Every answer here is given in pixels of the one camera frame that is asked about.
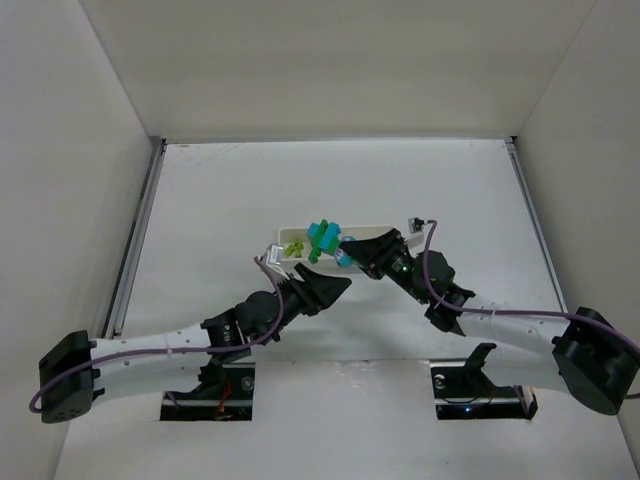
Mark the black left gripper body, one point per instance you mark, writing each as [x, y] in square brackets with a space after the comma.
[304, 293]

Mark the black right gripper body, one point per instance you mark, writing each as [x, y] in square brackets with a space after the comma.
[382, 256]

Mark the teal and green lego figure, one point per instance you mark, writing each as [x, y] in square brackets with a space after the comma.
[325, 238]

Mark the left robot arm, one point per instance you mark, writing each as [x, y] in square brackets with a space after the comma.
[80, 372]

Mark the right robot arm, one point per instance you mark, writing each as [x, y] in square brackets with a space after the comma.
[580, 354]

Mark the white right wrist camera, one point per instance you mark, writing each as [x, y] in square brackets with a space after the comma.
[417, 234]

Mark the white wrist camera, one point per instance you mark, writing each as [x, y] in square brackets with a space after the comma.
[273, 256]
[417, 234]

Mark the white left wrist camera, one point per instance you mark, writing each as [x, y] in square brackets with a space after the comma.
[273, 256]

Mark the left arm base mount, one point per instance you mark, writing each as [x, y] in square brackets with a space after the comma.
[224, 394]

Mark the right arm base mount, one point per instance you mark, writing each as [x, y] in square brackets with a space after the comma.
[462, 391]

